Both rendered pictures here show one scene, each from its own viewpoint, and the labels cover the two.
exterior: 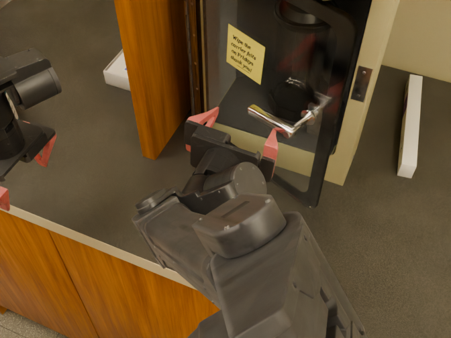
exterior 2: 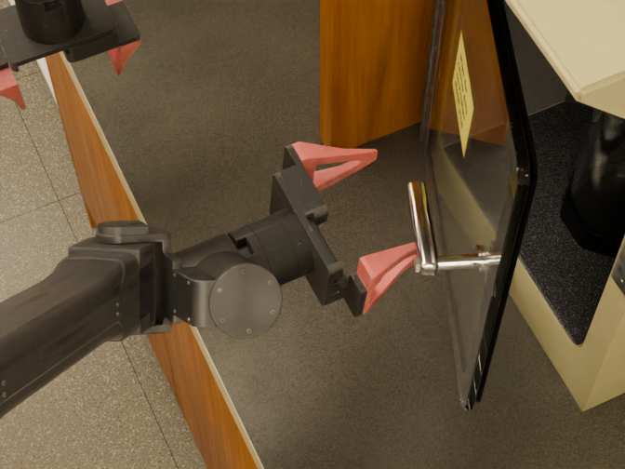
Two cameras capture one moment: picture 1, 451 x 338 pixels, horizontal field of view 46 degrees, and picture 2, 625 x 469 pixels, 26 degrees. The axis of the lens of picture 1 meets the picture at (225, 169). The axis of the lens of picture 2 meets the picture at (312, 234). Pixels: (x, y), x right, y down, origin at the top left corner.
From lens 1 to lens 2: 54 cm
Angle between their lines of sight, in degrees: 25
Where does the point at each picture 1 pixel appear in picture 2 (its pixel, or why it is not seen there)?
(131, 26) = not seen: outside the picture
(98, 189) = (212, 147)
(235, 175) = (226, 275)
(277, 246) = not seen: outside the picture
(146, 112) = (331, 76)
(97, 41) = not seen: outside the picture
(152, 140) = (331, 123)
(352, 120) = (608, 313)
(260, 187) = (260, 314)
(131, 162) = (294, 136)
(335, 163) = (579, 365)
